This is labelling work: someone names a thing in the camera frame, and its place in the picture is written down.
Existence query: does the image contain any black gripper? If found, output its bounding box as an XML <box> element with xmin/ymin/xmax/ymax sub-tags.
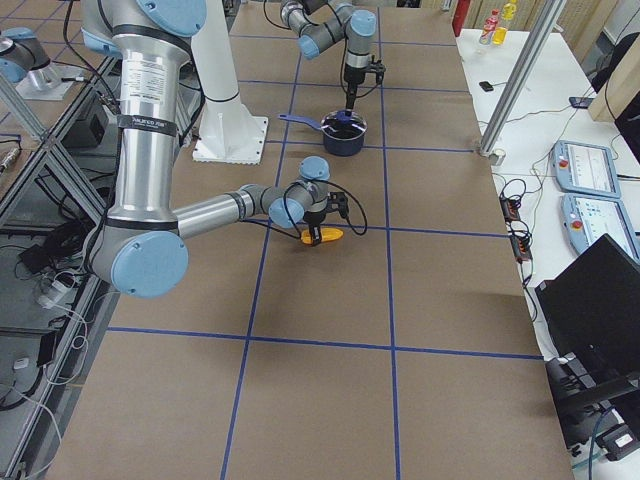
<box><xmin>305</xmin><ymin>209</ymin><xmax>326</xmax><ymax>245</ymax></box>
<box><xmin>342</xmin><ymin>64</ymin><xmax>367</xmax><ymax>109</ymax></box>

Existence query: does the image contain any yellow toy corn cob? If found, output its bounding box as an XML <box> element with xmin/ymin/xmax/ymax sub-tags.
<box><xmin>301</xmin><ymin>227</ymin><xmax>344</xmax><ymax>246</ymax></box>

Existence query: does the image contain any glass pot lid blue knob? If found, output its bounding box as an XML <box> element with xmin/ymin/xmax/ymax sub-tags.
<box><xmin>321</xmin><ymin>110</ymin><xmax>367</xmax><ymax>138</ymax></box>

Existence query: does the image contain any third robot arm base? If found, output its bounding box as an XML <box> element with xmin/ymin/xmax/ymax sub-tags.
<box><xmin>1</xmin><ymin>27</ymin><xmax>70</xmax><ymax>101</ymax></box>

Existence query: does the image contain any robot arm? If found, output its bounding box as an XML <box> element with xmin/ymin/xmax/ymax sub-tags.
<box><xmin>82</xmin><ymin>1</ymin><xmax>329</xmax><ymax>298</ymax></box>
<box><xmin>280</xmin><ymin>1</ymin><xmax>386</xmax><ymax>112</ymax></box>

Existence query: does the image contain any dark blue pot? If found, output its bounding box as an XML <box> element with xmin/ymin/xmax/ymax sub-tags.
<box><xmin>278</xmin><ymin>110</ymin><xmax>368</xmax><ymax>157</ymax></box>

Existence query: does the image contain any black phone on table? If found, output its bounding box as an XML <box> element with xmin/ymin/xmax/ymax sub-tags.
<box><xmin>479</xmin><ymin>81</ymin><xmax>494</xmax><ymax>92</ymax></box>

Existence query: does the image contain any red drink bottle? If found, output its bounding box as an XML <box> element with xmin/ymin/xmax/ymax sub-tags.
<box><xmin>479</xmin><ymin>9</ymin><xmax>499</xmax><ymax>45</ymax></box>

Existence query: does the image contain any yellow drink bottle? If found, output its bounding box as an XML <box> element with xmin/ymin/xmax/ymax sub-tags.
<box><xmin>492</xmin><ymin>0</ymin><xmax>518</xmax><ymax>45</ymax></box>

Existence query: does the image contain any orange black power strip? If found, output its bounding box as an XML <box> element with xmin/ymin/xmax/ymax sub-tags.
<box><xmin>499</xmin><ymin>195</ymin><xmax>533</xmax><ymax>264</ymax></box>

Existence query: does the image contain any dark smartphone right table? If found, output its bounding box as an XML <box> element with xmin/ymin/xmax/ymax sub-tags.
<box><xmin>569</xmin><ymin>97</ymin><xmax>593</xmax><ymax>109</ymax></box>

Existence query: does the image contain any upper teach pendant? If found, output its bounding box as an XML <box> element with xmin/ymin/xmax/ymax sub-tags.
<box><xmin>550</xmin><ymin>140</ymin><xmax>621</xmax><ymax>199</ymax></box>

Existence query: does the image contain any teach pendant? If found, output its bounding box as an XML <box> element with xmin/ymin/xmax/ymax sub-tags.
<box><xmin>550</xmin><ymin>140</ymin><xmax>621</xmax><ymax>199</ymax></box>
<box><xmin>561</xmin><ymin>193</ymin><xmax>639</xmax><ymax>262</ymax></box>

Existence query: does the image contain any lower teach pendant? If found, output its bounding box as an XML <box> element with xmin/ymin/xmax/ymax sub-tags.
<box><xmin>561</xmin><ymin>193</ymin><xmax>639</xmax><ymax>262</ymax></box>

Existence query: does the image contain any black laptop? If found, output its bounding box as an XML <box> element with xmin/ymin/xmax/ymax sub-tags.
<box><xmin>534</xmin><ymin>233</ymin><xmax>640</xmax><ymax>371</ymax></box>

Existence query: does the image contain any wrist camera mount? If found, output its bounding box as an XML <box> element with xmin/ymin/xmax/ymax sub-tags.
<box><xmin>367</xmin><ymin>59</ymin><xmax>386</xmax><ymax>86</ymax></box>
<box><xmin>325</xmin><ymin>191</ymin><xmax>349</xmax><ymax>220</ymax></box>

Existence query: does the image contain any white camera stand column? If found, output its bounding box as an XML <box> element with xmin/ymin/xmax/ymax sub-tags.
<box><xmin>191</xmin><ymin>0</ymin><xmax>268</xmax><ymax>165</ymax></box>

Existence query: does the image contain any aluminium frame post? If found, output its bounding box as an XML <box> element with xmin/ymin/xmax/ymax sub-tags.
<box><xmin>478</xmin><ymin>0</ymin><xmax>567</xmax><ymax>166</ymax></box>

